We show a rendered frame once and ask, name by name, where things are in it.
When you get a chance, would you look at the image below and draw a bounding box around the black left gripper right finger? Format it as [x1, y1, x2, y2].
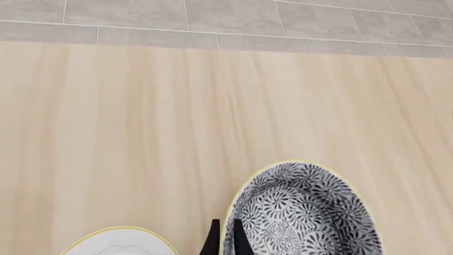
[234, 218, 255, 255]

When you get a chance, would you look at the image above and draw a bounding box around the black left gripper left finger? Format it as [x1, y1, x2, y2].
[199, 219, 222, 255]

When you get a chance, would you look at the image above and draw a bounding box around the white ramekin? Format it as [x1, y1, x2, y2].
[59, 225, 180, 255]

